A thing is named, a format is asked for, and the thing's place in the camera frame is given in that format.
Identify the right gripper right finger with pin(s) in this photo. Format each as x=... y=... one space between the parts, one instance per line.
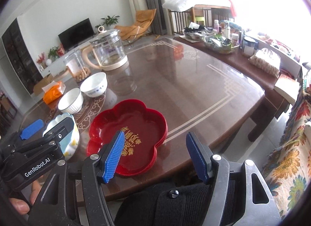
x=238 y=193

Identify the orange lounge chair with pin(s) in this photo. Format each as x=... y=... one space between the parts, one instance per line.
x=143 y=20

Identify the red flower plate front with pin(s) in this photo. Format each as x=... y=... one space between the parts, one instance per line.
x=145 y=130

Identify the white pillow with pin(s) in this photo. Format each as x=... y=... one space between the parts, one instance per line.
x=184 y=5

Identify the bagged snacks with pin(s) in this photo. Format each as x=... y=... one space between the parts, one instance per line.
x=266 y=60

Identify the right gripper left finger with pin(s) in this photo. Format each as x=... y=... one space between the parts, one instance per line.
x=57 y=204

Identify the clear plastic snack jar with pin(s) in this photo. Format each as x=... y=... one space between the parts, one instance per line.
x=76 y=66

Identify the cardboard box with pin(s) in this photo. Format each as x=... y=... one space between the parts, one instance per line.
x=42 y=83

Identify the wooden crib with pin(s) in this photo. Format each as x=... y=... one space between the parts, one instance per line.
x=202 y=14

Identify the white bowl blue text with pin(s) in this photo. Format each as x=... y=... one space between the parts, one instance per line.
x=95 y=85

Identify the orange book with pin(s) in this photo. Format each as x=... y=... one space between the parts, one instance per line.
x=288 y=88

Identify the glass kettle cream handle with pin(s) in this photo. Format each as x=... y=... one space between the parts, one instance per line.
x=105 y=51

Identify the orange tissue pack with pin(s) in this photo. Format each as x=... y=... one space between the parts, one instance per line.
x=54 y=92

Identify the blue scalloped ceramic bowl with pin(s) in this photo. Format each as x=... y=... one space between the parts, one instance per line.
x=70 y=143

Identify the white ribbed bowl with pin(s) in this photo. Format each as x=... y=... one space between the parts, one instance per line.
x=71 y=102

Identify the black television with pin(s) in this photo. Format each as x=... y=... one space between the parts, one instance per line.
x=79 y=32

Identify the left hand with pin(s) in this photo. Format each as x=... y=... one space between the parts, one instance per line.
x=21 y=206

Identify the floral sofa cover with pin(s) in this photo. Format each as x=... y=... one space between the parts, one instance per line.
x=287 y=171

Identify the white tv cabinet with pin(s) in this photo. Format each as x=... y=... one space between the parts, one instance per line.
x=57 y=66

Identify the white lidded jar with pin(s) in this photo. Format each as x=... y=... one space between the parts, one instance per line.
x=248 y=46

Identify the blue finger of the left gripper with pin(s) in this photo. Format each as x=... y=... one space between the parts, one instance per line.
x=30 y=130

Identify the green potted plant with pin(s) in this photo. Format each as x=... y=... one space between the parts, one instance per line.
x=110 y=21

